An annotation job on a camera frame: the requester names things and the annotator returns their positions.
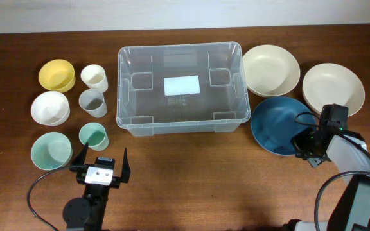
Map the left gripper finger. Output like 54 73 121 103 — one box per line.
119 148 130 183
69 142 89 171

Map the blue plate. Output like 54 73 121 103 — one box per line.
251 96 316 156

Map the white plastic bowl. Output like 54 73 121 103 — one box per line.
31 91 71 126

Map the beige plate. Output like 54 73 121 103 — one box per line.
302 63 366 116
243 44 301 98

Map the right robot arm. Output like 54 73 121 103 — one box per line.
283 125 370 231

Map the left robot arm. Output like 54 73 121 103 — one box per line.
62 143 130 230

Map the clear plastic storage container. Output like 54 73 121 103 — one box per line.
116 42 251 137

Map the white label in container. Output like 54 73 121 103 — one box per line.
163 76 200 96

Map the mint green plastic cup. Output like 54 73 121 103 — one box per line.
78 123 109 151

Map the mint green plastic bowl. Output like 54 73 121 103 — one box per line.
31 132 73 171

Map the grey translucent plastic cup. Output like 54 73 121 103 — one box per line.
78 89 107 118

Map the cream plastic cup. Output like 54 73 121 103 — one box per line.
80 64 109 93

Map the yellow plastic bowl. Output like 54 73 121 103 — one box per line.
38 59 76 93

